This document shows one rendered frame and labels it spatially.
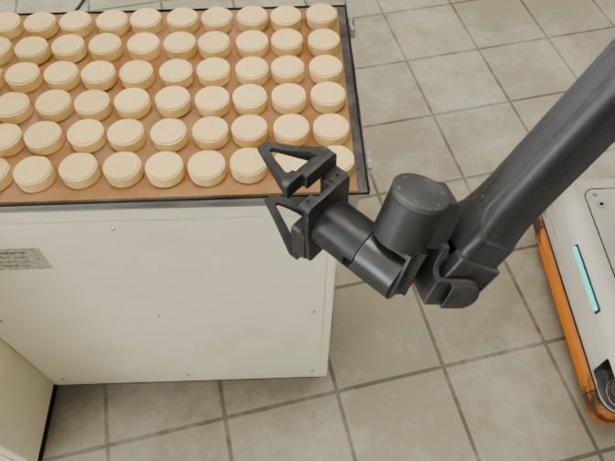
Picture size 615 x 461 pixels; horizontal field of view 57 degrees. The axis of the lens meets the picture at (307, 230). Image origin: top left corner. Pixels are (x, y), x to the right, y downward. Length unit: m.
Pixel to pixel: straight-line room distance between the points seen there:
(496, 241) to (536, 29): 2.10
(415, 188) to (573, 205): 1.16
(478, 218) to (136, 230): 0.52
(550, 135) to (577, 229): 1.09
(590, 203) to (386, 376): 0.71
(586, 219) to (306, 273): 0.88
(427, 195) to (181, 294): 0.63
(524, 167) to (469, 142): 1.54
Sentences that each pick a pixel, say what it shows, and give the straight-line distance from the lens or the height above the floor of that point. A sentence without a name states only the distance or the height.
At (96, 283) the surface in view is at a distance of 1.07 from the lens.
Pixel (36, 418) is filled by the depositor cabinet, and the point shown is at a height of 0.14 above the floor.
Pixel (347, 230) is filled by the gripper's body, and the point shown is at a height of 1.02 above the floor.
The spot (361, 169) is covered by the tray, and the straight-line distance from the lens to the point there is 0.79.
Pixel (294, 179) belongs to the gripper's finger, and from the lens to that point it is 0.57.
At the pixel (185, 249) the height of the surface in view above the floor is 0.73.
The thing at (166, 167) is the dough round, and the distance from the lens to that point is 0.78.
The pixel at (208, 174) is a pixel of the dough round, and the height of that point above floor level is 0.92.
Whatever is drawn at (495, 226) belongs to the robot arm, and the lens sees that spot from 0.58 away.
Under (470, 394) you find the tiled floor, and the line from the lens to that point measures 1.64.
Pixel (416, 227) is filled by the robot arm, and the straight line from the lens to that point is 0.54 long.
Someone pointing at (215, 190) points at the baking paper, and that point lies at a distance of 0.77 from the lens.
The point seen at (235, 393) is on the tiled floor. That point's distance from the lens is 1.59.
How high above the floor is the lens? 1.51
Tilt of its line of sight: 57 degrees down
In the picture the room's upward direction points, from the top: straight up
